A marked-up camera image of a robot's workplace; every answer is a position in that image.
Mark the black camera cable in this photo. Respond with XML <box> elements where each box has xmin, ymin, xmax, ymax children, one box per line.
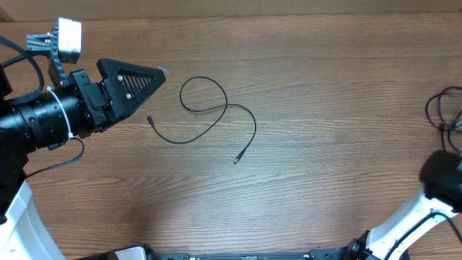
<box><xmin>0</xmin><ymin>35</ymin><xmax>86</xmax><ymax>181</ymax></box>
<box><xmin>384</xmin><ymin>211</ymin><xmax>462</xmax><ymax>260</ymax></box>

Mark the black left camera cable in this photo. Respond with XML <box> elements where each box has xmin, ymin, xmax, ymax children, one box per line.
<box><xmin>0</xmin><ymin>35</ymin><xmax>86</xmax><ymax>181</ymax></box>

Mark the black right camera cable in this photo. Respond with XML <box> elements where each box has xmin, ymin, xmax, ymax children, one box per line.
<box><xmin>384</xmin><ymin>211</ymin><xmax>462</xmax><ymax>260</ymax></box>

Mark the black cable bundle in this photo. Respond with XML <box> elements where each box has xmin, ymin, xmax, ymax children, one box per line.
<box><xmin>146</xmin><ymin>75</ymin><xmax>258</xmax><ymax>165</ymax></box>

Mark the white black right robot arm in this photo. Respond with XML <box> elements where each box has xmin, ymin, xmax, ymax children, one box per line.
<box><xmin>342</xmin><ymin>150</ymin><xmax>461</xmax><ymax>260</ymax></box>

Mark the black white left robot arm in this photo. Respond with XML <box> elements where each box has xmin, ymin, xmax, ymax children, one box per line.
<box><xmin>1</xmin><ymin>58</ymin><xmax>166</xmax><ymax>259</ymax></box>

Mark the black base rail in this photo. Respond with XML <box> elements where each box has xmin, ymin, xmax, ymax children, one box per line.
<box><xmin>78</xmin><ymin>239</ymin><xmax>364</xmax><ymax>260</ymax></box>

